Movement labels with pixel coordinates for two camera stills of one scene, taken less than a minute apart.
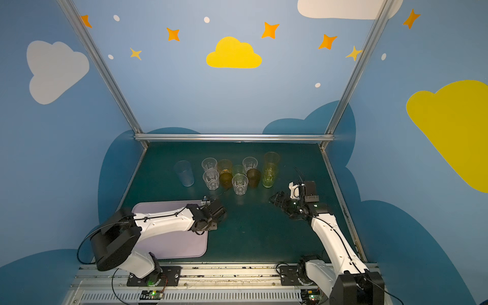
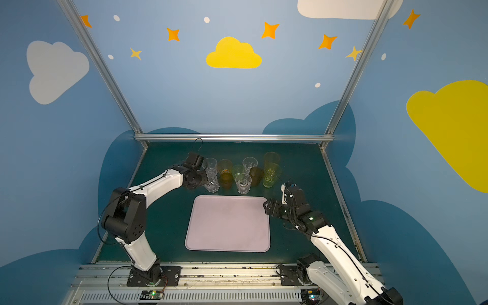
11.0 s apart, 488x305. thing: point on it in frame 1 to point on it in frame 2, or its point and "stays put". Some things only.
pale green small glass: [237, 169] stays put
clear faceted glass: [211, 176] stays put
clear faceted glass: [240, 183] stays put
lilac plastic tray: [183, 244] to [229, 223]
